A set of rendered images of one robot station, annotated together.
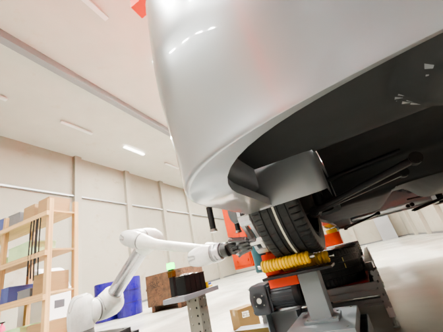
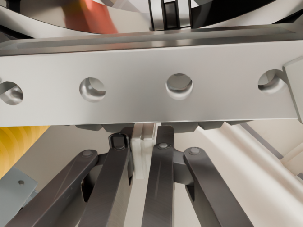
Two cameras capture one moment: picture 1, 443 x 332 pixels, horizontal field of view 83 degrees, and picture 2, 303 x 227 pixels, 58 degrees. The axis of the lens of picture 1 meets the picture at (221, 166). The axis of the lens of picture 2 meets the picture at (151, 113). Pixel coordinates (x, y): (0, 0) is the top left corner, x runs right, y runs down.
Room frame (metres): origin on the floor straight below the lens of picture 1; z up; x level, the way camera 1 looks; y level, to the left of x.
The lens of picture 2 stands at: (1.43, 0.06, 0.72)
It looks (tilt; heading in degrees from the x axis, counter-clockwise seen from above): 21 degrees down; 233
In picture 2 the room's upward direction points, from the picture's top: 44 degrees clockwise
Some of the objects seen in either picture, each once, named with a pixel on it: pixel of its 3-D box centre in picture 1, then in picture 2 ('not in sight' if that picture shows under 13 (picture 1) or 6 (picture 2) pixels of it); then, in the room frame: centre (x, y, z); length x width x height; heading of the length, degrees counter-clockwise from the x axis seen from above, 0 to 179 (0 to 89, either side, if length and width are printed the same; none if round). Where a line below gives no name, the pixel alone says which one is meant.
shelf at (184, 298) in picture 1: (192, 294); not in sight; (1.92, 0.40, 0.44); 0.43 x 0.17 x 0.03; 156
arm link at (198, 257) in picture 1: (202, 255); not in sight; (1.46, 0.22, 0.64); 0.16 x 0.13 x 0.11; 66
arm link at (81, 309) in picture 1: (82, 311); not in sight; (1.83, 1.14, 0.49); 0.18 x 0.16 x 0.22; 156
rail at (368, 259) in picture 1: (371, 262); not in sight; (2.93, -1.29, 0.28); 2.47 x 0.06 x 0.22; 156
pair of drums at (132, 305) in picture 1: (118, 298); not in sight; (7.23, 3.50, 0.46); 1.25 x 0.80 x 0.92; 67
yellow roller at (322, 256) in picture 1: (304, 261); not in sight; (1.44, -0.31, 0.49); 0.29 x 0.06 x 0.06; 66
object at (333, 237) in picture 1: (319, 235); not in sight; (3.75, -1.12, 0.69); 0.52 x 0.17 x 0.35; 66
